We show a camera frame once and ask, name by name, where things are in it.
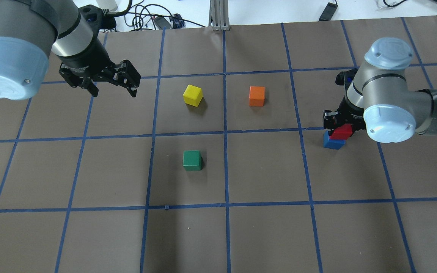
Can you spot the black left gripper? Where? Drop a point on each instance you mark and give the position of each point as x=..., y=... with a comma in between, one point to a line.
x=88, y=57

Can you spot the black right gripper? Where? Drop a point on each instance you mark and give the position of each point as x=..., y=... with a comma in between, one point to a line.
x=349, y=112

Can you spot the black power adapter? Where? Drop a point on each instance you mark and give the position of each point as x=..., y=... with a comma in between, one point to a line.
x=329, y=11

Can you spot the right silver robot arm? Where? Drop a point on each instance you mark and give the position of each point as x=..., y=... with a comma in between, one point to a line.
x=377, y=99

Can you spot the orange wooden block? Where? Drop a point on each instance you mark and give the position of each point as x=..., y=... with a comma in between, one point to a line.
x=256, y=96

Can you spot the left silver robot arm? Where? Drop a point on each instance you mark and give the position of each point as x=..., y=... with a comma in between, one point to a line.
x=30, y=30

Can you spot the red wooden block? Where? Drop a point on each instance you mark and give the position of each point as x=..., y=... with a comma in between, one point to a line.
x=341, y=133

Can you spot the green wooden block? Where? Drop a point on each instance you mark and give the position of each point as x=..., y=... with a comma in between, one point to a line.
x=192, y=160

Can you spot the brown grid table mat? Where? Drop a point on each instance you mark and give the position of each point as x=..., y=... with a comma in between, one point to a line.
x=96, y=185

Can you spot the yellow wooden block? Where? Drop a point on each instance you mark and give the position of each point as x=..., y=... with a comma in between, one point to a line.
x=193, y=95

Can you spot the blue wooden block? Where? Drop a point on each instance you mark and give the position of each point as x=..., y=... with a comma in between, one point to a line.
x=332, y=144

